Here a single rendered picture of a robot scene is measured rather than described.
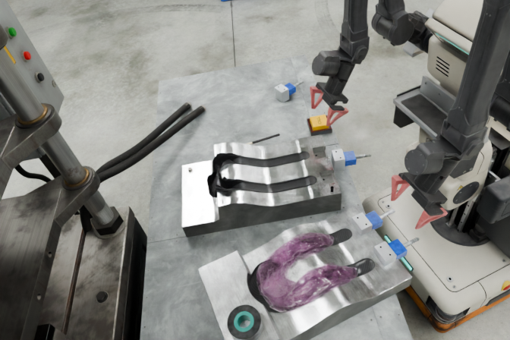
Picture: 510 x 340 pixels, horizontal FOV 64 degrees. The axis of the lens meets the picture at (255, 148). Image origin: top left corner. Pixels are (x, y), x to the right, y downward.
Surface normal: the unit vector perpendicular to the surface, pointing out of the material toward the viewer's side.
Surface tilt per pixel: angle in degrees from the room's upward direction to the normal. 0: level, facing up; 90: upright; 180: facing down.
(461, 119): 90
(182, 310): 0
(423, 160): 63
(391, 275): 0
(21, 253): 0
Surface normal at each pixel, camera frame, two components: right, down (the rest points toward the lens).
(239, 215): 0.12, 0.71
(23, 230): -0.13, -0.69
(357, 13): 0.34, 0.65
